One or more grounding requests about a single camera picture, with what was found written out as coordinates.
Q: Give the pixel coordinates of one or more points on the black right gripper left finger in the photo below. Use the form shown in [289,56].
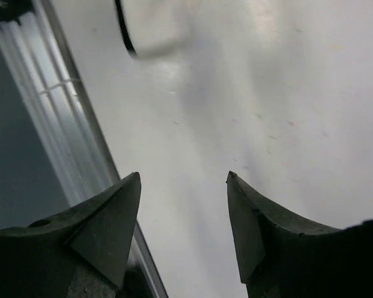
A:
[80,252]

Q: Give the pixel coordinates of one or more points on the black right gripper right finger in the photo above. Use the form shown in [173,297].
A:
[282,254]

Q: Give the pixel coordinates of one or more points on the white sock with black stripes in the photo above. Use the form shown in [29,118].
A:
[153,28]

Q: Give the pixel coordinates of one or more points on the aluminium frame rail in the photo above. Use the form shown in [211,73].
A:
[42,69]

